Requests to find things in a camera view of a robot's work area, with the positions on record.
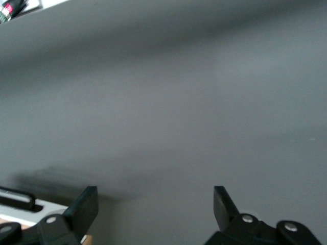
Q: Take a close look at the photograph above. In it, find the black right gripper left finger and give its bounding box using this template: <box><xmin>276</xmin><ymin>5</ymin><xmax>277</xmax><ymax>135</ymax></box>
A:
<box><xmin>24</xmin><ymin>185</ymin><xmax>100</xmax><ymax>245</ymax></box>

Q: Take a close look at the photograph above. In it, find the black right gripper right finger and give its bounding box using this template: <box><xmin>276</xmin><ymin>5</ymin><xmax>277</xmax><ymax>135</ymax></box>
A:
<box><xmin>203</xmin><ymin>185</ymin><xmax>322</xmax><ymax>245</ymax></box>

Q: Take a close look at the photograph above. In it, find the white drawer with black handle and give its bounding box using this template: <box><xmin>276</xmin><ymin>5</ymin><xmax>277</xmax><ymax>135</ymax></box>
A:
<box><xmin>0</xmin><ymin>185</ymin><xmax>94</xmax><ymax>245</ymax></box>

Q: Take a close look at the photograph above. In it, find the dark background item with red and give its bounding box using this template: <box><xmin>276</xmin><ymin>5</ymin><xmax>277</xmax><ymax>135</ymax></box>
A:
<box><xmin>0</xmin><ymin>0</ymin><xmax>41</xmax><ymax>24</ymax></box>

